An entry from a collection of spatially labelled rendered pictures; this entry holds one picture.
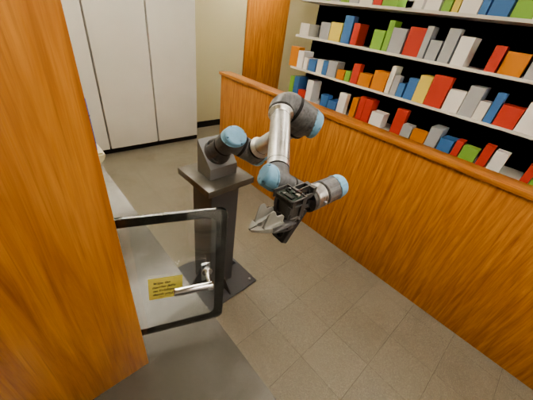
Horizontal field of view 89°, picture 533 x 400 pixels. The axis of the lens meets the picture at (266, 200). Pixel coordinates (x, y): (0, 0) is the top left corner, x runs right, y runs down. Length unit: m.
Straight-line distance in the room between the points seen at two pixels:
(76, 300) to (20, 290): 0.09
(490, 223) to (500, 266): 0.28
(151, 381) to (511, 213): 1.93
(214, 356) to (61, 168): 0.63
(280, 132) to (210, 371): 0.74
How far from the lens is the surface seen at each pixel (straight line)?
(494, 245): 2.16
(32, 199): 0.46
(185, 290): 0.66
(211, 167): 1.51
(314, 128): 1.14
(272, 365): 1.92
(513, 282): 2.26
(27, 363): 0.69
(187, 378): 0.86
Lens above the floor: 1.74
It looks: 34 degrees down
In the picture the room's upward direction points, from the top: 9 degrees clockwise
